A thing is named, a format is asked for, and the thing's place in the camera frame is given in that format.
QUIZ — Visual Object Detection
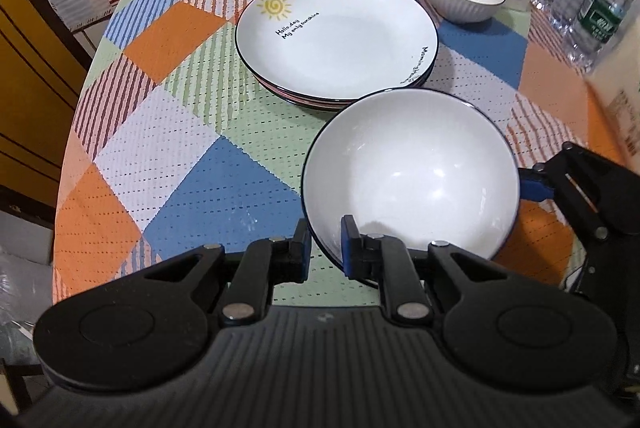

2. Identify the water bottle green label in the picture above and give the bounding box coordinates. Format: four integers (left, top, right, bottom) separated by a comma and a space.
567, 0, 640, 71

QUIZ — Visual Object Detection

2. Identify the checked patchwork tablecloth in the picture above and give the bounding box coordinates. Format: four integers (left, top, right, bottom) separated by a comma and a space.
50, 0, 601, 303

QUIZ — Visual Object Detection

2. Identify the cream carton at right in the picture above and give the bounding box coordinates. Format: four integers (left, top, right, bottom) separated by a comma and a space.
585, 12, 640, 169

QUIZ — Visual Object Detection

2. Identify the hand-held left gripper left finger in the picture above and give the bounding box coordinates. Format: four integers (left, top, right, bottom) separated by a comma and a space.
144, 218, 314, 328

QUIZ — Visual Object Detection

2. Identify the white plate with sun print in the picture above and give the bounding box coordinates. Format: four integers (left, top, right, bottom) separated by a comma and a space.
235, 0, 440, 103

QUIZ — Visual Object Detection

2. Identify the yellow wooden chair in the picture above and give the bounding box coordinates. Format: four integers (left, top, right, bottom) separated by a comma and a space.
0, 0, 96, 209

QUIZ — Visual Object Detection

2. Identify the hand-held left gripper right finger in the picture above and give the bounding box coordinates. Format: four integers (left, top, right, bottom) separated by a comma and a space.
341, 215, 506, 328

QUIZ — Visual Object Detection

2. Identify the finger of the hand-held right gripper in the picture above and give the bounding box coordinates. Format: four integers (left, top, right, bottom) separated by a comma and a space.
517, 142, 640, 253

